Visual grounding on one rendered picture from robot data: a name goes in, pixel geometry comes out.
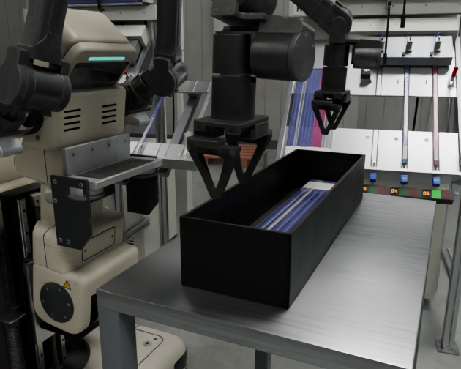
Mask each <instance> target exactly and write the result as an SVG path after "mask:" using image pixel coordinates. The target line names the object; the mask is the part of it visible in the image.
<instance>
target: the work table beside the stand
mask: <svg viewBox="0 0 461 369"><path fill-rule="evenodd" d="M435 206H436V201H430V200H423V199H417V198H404V197H398V196H391V195H379V194H372V193H363V196H362V200H361V202H360V203H359V205H358V206H357V207H356V209H355V211H354V212H353V214H352V215H351V217H350V218H349V220H348V221H347V223H346V224H345V226H344V227H343V229H342V230H341V232H340V233H339V235H338V236H337V238H336V239H335V240H334V242H333V243H332V245H331V247H330V248H329V249H328V251H327V252H326V254H325V256H324V257H323V258H322V260H321V262H320V263H319V265H318V266H317V267H316V269H315V271H314V272H313V273H312V275H311V276H310V278H309V280H308V281H307V282H306V284H305V285H304V287H303V289H302V290H301V291H300V293H299V295H298V296H297V298H296V299H295V300H294V302H293V304H292V305H291V306H290V308H289V309H288V310H287V309H284V308H280V307H275V306H271V305H265V304H262V303H258V302H253V301H249V300H245V299H239V298H236V297H230V296H227V295H223V294H218V293H214V292H210V291H204V290H201V289H198V288H192V287H189V286H183V285H182V284H181V244H180V235H179V236H177V237H176V238H175V239H173V240H171V241H169V242H168V243H167V244H165V245H163V246H162V247H161V248H159V249H158V250H155V251H154V252H153V253H151V254H150V255H148V256H147V257H145V258H144V259H142V260H140V261H139V262H138V263H136V264H134V265H133V266H131V267H130V268H129V269H126V270H125V271H123V272H122V273H121V274H119V275H117V276H116V277H115V278H113V279H111V280H109V281H108V282H107V283H105V284H104V285H102V286H100V287H99V288H97V290H96V292H97V306H98V308H97V309H98V318H99V327H100V344H101V353H102V369H138V358H137V346H136V334H135V317H138V318H142V319H146V320H149V321H153V322H157V323H159V324H164V325H167V326H170V327H175V328H178V329H183V330H186V331H189V332H194V333H197V334H199V335H205V336H207V337H210V338H215V339H218V340H223V341H226V342H229V343H234V344H237V345H240V346H245V347H247V348H251V349H254V350H255V369H271V355H272V354H274V355H277V356H281V357H285V358H288V359H293V360H296V361H299V362H304V363H307V364H310V365H314V366H318V367H321V368H325V369H416V363H417V357H418V350H419V339H420V333H421V321H422V315H423V309H424V297H425V291H426V284H427V273H428V266H429V260H430V248H431V242H432V230H433V224H434V218H435Z"/></svg>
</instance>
